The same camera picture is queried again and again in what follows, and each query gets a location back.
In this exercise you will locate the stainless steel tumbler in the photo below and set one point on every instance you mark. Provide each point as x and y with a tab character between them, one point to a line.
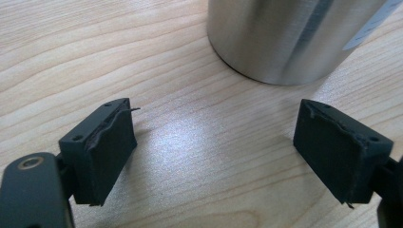
269	38

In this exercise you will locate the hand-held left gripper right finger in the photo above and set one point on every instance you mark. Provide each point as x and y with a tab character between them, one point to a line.
335	155

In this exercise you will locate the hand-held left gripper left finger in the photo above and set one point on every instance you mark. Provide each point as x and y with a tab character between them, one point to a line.
107	158

